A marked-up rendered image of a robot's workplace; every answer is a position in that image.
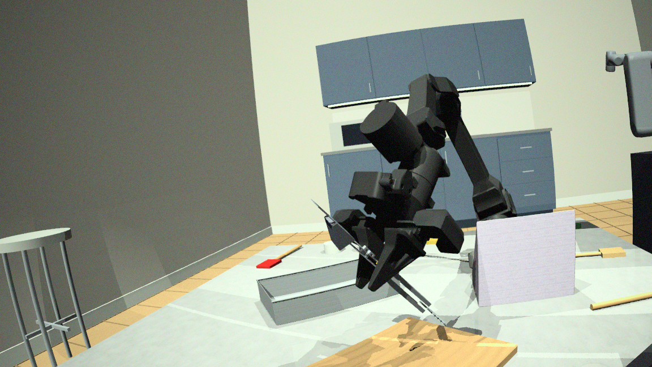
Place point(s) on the red spatula with wooden handle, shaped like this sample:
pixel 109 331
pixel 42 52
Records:
pixel 272 262

